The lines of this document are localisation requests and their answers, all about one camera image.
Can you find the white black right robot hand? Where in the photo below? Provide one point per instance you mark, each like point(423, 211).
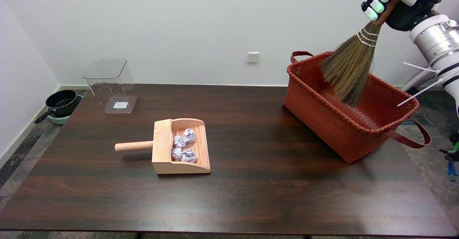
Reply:
point(408, 6)

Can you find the green pot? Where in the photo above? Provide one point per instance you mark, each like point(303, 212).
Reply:
point(59, 119)

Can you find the black frying pan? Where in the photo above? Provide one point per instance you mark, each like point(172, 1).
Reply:
point(61, 103)

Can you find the orange woven basket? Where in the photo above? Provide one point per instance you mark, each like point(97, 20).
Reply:
point(322, 103)

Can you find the clear plastic bin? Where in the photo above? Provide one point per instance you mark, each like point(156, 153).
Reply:
point(111, 85)

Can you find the brown straw hand broom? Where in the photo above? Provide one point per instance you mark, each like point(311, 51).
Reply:
point(353, 68)

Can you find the crumpled white paper ball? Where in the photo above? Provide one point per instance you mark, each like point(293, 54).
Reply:
point(176, 153)
point(189, 135)
point(179, 141)
point(189, 156)

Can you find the metal floor vent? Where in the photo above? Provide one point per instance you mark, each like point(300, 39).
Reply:
point(417, 120)

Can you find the white wall socket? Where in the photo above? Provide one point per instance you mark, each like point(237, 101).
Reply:
point(252, 57)

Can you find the wooden dustpan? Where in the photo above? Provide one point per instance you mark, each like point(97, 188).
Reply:
point(163, 147)

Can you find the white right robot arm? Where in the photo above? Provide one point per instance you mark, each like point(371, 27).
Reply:
point(439, 42)

